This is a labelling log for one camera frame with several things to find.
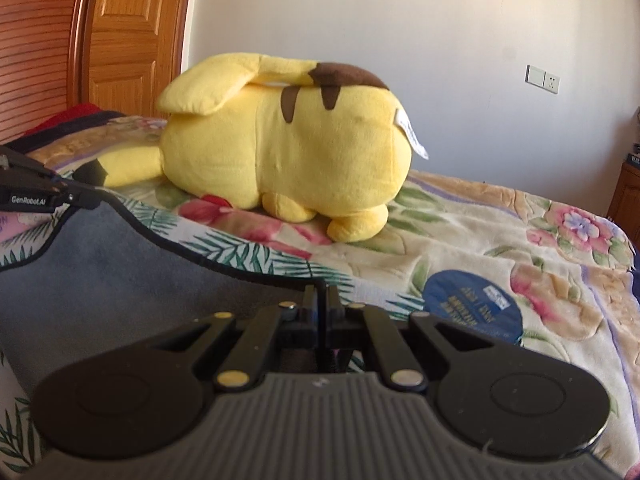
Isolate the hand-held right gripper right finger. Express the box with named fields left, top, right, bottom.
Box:
left=324, top=284, right=497, bottom=394

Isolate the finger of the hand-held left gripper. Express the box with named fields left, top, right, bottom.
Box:
left=48, top=172, right=104, bottom=210

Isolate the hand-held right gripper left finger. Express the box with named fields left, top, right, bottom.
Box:
left=142, top=284, right=321, bottom=394

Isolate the grey towel with black trim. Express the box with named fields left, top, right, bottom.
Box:
left=0, top=199, right=322, bottom=413

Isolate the dark navy cloth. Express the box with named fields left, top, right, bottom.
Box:
left=4, top=111, right=129, bottom=162

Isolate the red cloth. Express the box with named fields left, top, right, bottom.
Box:
left=24, top=103, right=103, bottom=137

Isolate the round blue printed disc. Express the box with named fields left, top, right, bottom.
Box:
left=424, top=270, right=524, bottom=347

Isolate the wooden louvered door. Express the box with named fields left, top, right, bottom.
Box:
left=0, top=0, right=97, bottom=147

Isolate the yellow plush toy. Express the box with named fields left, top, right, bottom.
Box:
left=75, top=52, right=431, bottom=242

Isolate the wooden panel door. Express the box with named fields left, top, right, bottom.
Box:
left=79, top=0, right=197, bottom=122

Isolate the floral blanket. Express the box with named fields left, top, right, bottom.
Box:
left=0, top=115, right=640, bottom=478

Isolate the wooden nightstand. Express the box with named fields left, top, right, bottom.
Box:
left=606, top=160, right=640, bottom=252

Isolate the white wall socket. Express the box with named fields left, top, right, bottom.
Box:
left=525, top=64, right=561, bottom=96

